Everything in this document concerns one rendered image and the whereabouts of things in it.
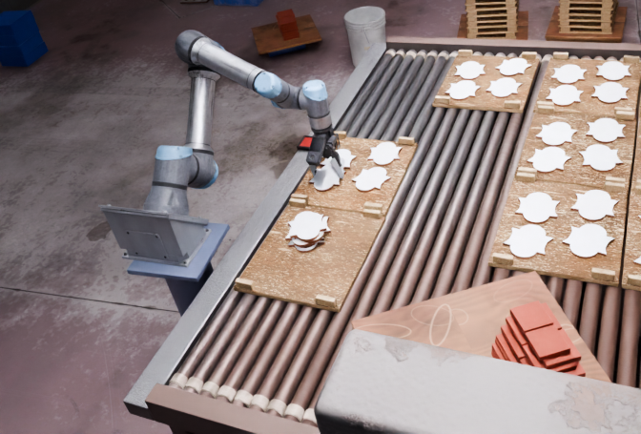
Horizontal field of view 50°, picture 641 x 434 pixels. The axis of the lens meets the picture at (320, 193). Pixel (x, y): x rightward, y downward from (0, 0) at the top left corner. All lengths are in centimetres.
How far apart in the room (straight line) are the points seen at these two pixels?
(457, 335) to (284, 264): 64
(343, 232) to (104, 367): 158
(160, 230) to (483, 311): 106
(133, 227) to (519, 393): 217
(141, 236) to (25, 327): 158
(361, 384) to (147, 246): 217
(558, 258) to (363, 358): 188
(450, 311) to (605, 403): 159
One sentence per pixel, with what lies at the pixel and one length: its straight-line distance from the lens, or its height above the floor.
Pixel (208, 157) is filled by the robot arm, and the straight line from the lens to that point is 241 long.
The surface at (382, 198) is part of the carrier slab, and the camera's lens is 229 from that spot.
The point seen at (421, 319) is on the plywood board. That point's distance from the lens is 176.
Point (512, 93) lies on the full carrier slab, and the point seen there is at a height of 94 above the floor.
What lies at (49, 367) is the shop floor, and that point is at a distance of 352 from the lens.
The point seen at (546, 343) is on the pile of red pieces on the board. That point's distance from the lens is 151.
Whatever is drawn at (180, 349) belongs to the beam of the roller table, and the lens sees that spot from 201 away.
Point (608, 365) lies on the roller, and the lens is 185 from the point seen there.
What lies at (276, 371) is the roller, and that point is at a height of 92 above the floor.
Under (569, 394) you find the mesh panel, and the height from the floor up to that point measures 222.
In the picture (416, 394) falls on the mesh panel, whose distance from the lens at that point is 18.
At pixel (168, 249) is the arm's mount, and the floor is 94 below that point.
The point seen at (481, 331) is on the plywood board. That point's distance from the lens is 173.
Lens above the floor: 236
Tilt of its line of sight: 37 degrees down
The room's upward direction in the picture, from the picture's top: 12 degrees counter-clockwise
